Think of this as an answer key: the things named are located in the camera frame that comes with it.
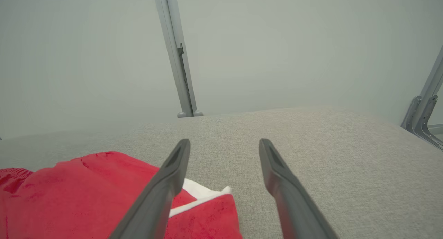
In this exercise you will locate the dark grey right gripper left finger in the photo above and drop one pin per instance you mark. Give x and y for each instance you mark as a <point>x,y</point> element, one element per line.
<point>155,201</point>

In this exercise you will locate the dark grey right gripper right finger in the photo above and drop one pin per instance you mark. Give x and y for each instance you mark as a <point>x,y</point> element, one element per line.
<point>294,204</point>

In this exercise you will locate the red basketball jersey white trim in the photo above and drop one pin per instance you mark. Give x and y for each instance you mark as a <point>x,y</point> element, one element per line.
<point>69,197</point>

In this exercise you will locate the grey metal partition post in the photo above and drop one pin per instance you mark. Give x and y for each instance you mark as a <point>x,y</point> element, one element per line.
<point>174,69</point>

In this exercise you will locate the grey metal frame bracket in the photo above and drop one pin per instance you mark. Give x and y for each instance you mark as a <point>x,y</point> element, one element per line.
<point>430,90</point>

